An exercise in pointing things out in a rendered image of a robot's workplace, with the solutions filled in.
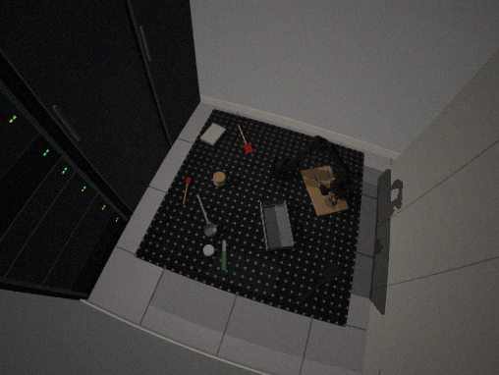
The white cylindrical jar with wooden lid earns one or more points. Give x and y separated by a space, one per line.
219 179

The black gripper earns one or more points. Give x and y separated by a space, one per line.
324 190

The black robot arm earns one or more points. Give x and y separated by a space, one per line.
343 175

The brown wooden board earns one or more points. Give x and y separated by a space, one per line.
320 202

